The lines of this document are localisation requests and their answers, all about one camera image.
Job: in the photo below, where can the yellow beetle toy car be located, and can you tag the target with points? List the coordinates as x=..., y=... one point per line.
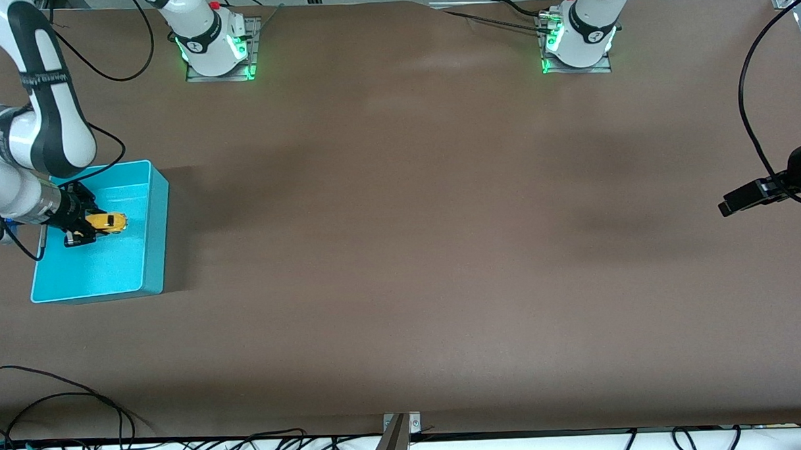
x=108, y=222

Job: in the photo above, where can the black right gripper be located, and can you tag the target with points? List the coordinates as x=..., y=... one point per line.
x=70, y=205

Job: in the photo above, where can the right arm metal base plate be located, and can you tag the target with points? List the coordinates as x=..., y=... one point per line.
x=254, y=49

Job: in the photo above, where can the metal table clamp bracket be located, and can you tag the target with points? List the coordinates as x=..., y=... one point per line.
x=401, y=424

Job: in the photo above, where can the brown table cover mat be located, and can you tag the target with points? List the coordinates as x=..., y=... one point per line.
x=402, y=252

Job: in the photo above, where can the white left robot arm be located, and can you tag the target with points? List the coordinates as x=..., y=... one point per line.
x=584, y=27

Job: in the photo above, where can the teal plastic storage bin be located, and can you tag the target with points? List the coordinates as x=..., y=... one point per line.
x=105, y=265

